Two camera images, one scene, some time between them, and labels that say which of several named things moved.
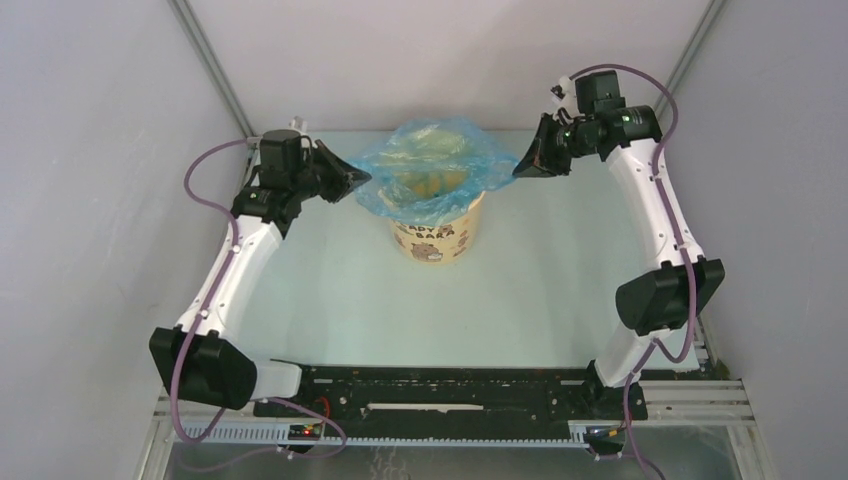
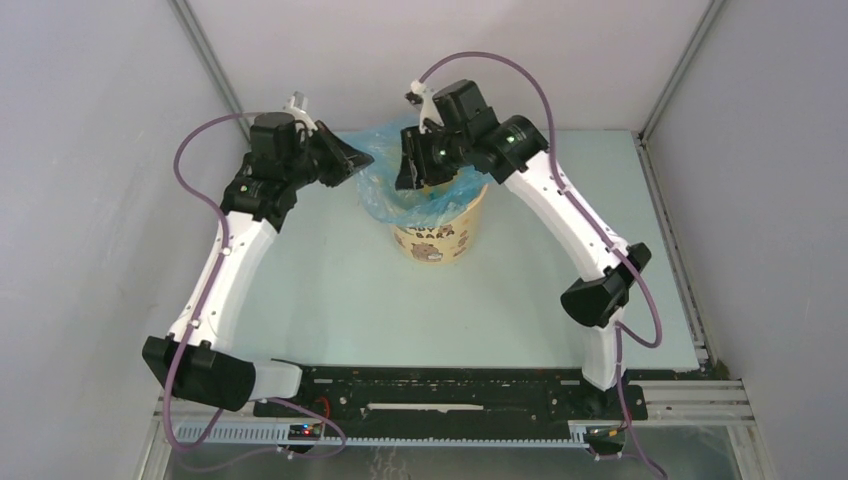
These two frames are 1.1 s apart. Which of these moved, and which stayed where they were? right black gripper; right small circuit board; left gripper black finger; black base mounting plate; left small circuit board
Moved: left gripper black finger; right black gripper
Stayed: right small circuit board; black base mounting plate; left small circuit board
